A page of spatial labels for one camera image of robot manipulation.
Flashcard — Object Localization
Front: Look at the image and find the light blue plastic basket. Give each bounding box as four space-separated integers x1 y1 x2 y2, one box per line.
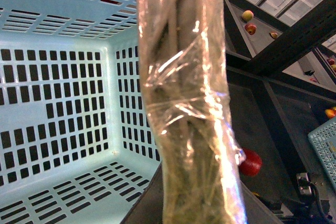
1 0 160 223

